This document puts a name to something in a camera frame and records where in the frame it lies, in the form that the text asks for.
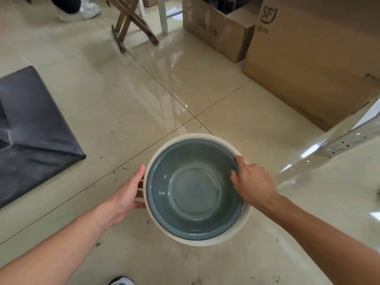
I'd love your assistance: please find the white table leg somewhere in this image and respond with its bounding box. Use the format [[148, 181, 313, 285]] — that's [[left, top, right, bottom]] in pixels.
[[157, 0, 170, 35]]

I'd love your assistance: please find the person's left forearm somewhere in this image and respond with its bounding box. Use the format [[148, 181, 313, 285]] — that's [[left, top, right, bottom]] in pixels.
[[0, 203, 119, 285]]

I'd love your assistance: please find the person's left hand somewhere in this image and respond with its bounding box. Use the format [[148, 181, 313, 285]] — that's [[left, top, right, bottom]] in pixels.
[[102, 164, 147, 226]]

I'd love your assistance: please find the perforated metal shelf post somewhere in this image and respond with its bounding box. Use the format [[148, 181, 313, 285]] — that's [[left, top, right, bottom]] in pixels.
[[319, 97, 380, 158]]

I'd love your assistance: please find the person's right forearm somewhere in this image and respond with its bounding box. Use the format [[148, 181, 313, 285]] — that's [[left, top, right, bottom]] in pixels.
[[261, 194, 380, 285]]

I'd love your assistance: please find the person's right hand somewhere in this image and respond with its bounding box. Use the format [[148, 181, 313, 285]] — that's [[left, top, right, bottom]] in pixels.
[[231, 156, 281, 210]]

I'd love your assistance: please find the small open cardboard box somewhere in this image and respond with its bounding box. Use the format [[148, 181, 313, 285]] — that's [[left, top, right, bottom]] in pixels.
[[182, 0, 262, 63]]

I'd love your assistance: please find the blue-grey plastic basin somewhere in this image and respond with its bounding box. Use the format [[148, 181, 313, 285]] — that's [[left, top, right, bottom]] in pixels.
[[146, 139, 246, 238]]

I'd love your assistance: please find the wooden folding stool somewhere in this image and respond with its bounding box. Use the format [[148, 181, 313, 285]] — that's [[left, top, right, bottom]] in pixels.
[[107, 0, 160, 54]]

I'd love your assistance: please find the person's black white shoe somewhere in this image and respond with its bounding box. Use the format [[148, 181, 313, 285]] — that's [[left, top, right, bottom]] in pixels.
[[109, 276, 135, 285]]

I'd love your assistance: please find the large cardboard box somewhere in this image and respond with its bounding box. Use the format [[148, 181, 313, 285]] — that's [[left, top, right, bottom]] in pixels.
[[242, 0, 380, 132]]

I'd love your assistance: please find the white plastic basin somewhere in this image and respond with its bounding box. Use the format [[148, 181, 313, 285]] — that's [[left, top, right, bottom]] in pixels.
[[144, 133, 253, 247]]

